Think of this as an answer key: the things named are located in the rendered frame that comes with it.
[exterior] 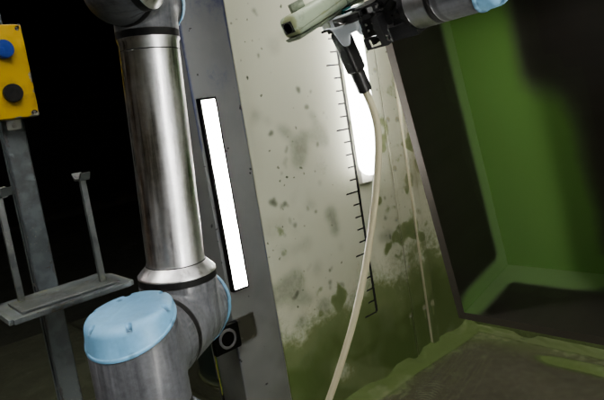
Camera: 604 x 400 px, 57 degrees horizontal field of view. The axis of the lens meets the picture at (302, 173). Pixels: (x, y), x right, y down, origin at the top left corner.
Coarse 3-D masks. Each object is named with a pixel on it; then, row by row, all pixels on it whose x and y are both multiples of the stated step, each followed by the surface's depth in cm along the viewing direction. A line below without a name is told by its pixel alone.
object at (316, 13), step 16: (320, 0) 107; (336, 0) 109; (352, 0) 112; (288, 16) 104; (304, 16) 104; (320, 16) 106; (304, 32) 104; (336, 48) 113; (352, 48) 113; (352, 64) 113; (368, 80) 116
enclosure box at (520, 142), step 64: (512, 0) 162; (576, 0) 150; (448, 64) 177; (512, 64) 169; (576, 64) 157; (448, 128) 176; (512, 128) 178; (576, 128) 164; (448, 192) 175; (512, 192) 187; (576, 192) 171; (448, 256) 171; (512, 256) 197; (576, 256) 180; (512, 320) 168; (576, 320) 158
